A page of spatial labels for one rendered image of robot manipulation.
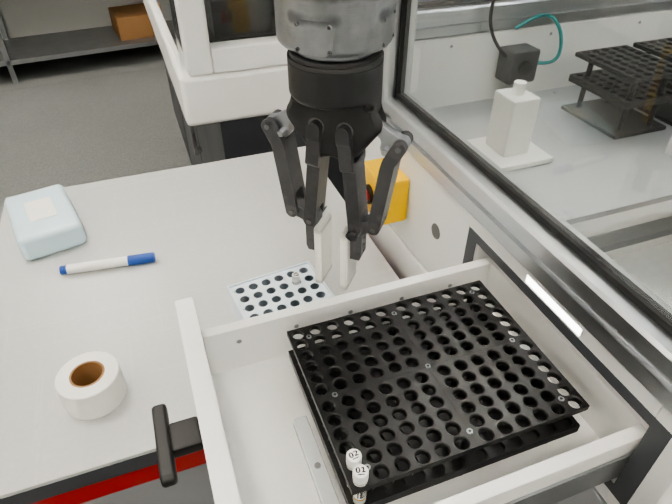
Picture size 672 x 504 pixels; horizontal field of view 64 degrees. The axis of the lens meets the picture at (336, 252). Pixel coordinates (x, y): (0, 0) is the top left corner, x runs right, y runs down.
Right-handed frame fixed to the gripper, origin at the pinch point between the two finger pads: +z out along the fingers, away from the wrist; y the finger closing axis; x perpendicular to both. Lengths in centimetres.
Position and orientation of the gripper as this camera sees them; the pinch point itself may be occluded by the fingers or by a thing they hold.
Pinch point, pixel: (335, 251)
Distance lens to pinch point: 54.1
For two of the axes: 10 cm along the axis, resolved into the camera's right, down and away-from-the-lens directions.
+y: 9.3, 2.3, -2.9
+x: 3.6, -5.8, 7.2
